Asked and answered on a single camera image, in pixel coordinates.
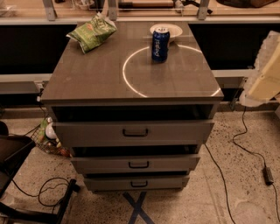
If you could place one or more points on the grey top drawer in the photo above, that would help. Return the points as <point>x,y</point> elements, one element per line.
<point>108,134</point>

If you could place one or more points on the blue pepsi can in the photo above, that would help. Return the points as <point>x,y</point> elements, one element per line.
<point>160,39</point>

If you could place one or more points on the white bowl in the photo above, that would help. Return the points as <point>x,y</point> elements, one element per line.
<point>173,29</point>

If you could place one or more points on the grey middle drawer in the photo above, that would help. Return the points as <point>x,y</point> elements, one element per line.
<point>129,164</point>

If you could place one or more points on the grey drawer cabinet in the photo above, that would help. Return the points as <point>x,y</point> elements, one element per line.
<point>119,82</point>

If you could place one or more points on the grey bottom drawer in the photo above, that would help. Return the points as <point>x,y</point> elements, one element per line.
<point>136,183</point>

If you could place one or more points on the green chip bag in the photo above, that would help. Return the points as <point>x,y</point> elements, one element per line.
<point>93,33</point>

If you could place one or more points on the wire basket with items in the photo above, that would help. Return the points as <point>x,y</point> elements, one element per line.
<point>46,139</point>

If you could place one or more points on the grey drawer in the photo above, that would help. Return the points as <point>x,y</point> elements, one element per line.
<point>136,183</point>
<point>108,134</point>
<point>129,164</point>

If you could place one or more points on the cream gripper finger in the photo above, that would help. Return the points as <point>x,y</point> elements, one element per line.
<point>264,82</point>

